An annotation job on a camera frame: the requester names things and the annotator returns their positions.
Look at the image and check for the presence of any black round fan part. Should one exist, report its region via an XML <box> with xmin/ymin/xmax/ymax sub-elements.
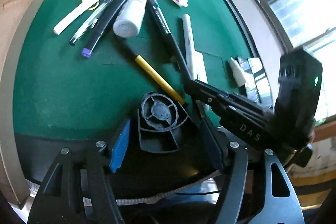
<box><xmin>137</xmin><ymin>92</ymin><xmax>200</xmax><ymax>154</ymax></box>

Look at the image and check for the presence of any white ointment tube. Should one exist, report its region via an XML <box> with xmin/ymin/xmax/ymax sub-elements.
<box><xmin>192</xmin><ymin>50</ymin><xmax>211</xmax><ymax>112</ymax></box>

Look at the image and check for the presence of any yellow black pen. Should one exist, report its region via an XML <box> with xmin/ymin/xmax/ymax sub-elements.
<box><xmin>119</xmin><ymin>39</ymin><xmax>188</xmax><ymax>106</ymax></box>

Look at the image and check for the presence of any black purple-capped marker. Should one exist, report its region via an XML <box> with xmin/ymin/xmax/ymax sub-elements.
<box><xmin>81</xmin><ymin>0</ymin><xmax>127</xmax><ymax>58</ymax></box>

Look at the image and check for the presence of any white pill bottle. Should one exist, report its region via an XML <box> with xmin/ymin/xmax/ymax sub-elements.
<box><xmin>113</xmin><ymin>0</ymin><xmax>147</xmax><ymax>39</ymax></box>

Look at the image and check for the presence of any blue capped white pen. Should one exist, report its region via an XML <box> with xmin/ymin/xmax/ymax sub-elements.
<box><xmin>182</xmin><ymin>14</ymin><xmax>197</xmax><ymax>80</ymax></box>

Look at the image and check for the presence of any black marker pen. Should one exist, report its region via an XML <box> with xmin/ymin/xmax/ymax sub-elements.
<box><xmin>147</xmin><ymin>0</ymin><xmax>191</xmax><ymax>82</ymax></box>

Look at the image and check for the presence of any white dropper bottle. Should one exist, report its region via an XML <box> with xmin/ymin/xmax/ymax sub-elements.
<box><xmin>228</xmin><ymin>57</ymin><xmax>247</xmax><ymax>87</ymax></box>

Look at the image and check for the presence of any smartphone with lit screen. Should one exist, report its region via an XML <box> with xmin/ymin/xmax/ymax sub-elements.
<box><xmin>236</xmin><ymin>56</ymin><xmax>273</xmax><ymax>109</ymax></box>

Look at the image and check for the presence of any silver black ballpoint pen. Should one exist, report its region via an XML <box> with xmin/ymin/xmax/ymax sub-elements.
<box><xmin>69</xmin><ymin>0</ymin><xmax>114</xmax><ymax>47</ymax></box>

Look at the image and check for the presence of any white marker pen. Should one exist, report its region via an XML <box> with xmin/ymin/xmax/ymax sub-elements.
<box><xmin>53</xmin><ymin>0</ymin><xmax>100</xmax><ymax>35</ymax></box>

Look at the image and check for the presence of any cardboard tray box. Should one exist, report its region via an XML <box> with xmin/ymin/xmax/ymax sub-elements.
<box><xmin>0</xmin><ymin>0</ymin><xmax>49</xmax><ymax>208</ymax></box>

